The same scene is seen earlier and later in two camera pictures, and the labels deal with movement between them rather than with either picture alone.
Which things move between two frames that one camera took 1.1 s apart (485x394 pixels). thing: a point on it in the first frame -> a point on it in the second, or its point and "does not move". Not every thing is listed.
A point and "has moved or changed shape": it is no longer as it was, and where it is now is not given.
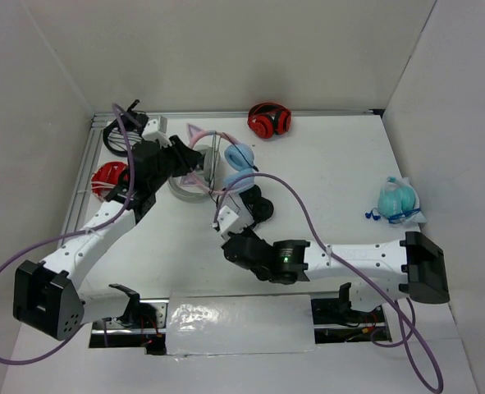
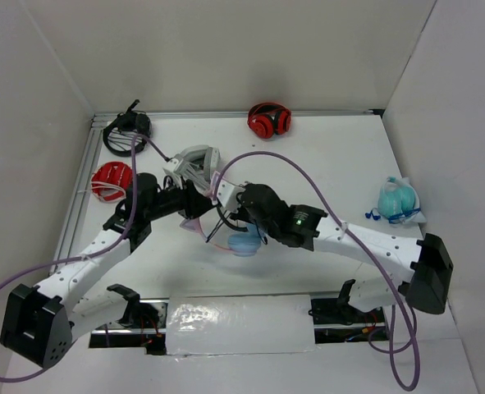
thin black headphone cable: (254, 167) has moved or changed shape
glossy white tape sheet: (240, 323) does not move
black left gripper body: (166, 171) -> (171, 200)
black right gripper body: (249, 231) -> (244, 213)
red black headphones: (267, 119) does not move
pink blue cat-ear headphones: (239, 162) -> (243, 244)
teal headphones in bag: (398, 202) does not move
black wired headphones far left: (133, 120) does not move
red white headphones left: (106, 176) does not move
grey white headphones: (213, 172) does not move
